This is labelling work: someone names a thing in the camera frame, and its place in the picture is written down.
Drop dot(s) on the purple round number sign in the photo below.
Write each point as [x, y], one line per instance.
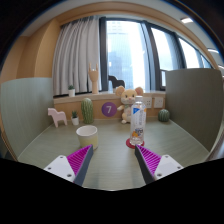
[109, 109]

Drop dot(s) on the pale yellow paper cup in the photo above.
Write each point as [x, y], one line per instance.
[87, 135]

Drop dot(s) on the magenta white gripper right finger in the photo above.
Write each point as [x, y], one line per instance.
[154, 166]

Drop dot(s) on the white wall socket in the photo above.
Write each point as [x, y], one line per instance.
[148, 102]
[158, 102]

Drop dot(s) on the small potted plant on desk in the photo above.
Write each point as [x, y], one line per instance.
[75, 118]

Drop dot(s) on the wooden hand sculpture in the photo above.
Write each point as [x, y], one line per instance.
[94, 76]

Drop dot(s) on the white wall socket left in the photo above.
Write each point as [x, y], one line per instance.
[148, 102]

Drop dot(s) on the red round coaster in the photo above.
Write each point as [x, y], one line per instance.
[132, 146]

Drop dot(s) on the small potted plant on sill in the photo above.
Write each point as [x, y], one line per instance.
[71, 91]

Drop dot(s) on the black horse figure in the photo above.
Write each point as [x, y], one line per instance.
[115, 82]

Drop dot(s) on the left grey desk partition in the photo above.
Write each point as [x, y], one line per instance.
[24, 110]

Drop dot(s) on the clear plastic water bottle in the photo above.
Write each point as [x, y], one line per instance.
[138, 121]

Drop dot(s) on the grey desk partition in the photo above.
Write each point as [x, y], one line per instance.
[195, 97]
[24, 110]

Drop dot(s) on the grey curtain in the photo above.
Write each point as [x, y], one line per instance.
[77, 50]

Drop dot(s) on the tall green cactus figure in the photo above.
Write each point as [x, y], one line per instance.
[87, 110]

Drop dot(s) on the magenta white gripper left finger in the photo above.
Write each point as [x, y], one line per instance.
[73, 167]

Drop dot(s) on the plush mouse toy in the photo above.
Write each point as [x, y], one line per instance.
[127, 97]

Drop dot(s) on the pink wooden horse figure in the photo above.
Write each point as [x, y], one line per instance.
[57, 116]

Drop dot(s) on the white wall socket right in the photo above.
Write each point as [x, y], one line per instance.
[158, 102]

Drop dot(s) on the right grey desk partition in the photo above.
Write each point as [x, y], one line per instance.
[195, 97]

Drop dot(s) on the round green cactus figure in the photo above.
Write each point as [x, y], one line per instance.
[163, 115]

